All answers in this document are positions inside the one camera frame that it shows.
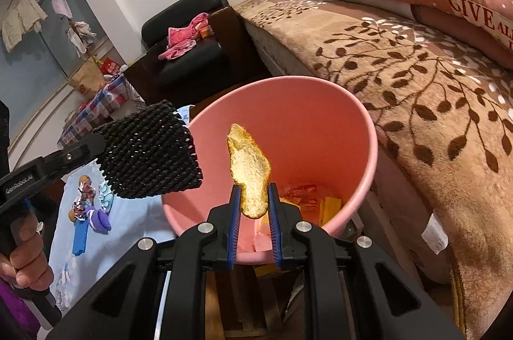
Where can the purple cloth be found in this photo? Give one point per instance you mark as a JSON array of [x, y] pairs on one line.
[[100, 222]]

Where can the pale pink hanging cloth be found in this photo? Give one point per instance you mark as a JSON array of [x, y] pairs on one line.
[[61, 3]]

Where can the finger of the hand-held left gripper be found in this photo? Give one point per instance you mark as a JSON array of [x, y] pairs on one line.
[[72, 155]]

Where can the yellow fruit peel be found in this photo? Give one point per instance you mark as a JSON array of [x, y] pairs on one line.
[[248, 167]]

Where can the brown leaf pattern blanket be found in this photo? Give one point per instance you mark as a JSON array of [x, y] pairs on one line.
[[400, 83]]

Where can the wooden stool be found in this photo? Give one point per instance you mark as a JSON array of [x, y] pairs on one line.
[[232, 304]]

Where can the black leather armchair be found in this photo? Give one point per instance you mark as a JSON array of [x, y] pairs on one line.
[[188, 59]]

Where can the blue flat packet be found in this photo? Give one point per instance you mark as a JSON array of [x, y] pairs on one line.
[[80, 238]]

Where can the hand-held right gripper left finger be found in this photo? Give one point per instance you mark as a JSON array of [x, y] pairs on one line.
[[235, 228]]

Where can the red printed clear wrapper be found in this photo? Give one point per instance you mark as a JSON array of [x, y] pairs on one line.
[[300, 194]]

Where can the silver foil wrapper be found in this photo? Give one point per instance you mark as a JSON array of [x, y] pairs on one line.
[[86, 199]]

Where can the person's left hand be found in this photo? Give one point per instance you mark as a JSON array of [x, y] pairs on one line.
[[28, 252]]

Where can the pink plastic bucket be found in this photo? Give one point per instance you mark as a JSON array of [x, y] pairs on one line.
[[304, 131]]

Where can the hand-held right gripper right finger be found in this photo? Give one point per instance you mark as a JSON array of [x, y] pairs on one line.
[[273, 228]]

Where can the person's left forearm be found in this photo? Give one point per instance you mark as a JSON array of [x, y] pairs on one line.
[[14, 314]]

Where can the white cloth on rack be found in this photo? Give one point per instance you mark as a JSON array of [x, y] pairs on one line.
[[80, 37]]

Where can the walnut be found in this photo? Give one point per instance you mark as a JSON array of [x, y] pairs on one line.
[[82, 180], [72, 215]]

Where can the black foam net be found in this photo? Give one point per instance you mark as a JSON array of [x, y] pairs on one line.
[[148, 151]]

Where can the silver and blue wrapper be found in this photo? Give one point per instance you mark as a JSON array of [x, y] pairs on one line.
[[106, 195]]

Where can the orange box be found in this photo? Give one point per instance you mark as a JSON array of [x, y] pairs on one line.
[[205, 31]]

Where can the bed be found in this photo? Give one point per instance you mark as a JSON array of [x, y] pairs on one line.
[[276, 51]]

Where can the checkered tablecloth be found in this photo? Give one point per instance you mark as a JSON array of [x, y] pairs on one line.
[[94, 107]]

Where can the red paper bag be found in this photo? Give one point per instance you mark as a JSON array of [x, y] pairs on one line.
[[109, 67]]

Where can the cream hanging garment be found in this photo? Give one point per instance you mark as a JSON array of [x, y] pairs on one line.
[[22, 21]]

